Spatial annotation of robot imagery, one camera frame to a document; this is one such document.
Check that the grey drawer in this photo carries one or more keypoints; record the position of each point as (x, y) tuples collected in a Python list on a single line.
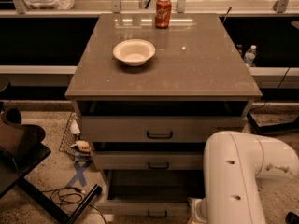
[(152, 193), (144, 160), (156, 129)]

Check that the white paper bowl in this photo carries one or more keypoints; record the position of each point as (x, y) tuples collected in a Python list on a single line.
[(134, 52)]

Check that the grey drawer cabinet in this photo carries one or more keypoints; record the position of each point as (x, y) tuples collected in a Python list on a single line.
[(195, 72)]

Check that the black table leg right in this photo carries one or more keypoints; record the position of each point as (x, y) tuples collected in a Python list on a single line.
[(254, 126)]

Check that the wire mesh basket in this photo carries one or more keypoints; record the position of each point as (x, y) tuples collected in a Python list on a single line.
[(68, 139)]

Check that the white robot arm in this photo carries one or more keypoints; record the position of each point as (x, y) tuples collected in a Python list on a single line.
[(237, 168)]

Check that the orange soda can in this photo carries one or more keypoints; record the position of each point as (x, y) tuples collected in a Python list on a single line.
[(163, 13)]

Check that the black table leg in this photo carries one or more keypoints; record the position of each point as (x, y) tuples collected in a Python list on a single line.
[(52, 208), (254, 126)]

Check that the black table leg left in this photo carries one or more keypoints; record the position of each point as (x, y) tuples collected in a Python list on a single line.
[(52, 208)]

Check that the clear plastic water bottle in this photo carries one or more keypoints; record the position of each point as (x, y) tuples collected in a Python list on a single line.
[(249, 56)]

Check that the blue tape cross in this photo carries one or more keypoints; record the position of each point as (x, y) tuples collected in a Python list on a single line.
[(80, 168)]

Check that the dark brown chair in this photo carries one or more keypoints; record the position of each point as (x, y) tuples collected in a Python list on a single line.
[(17, 139)]

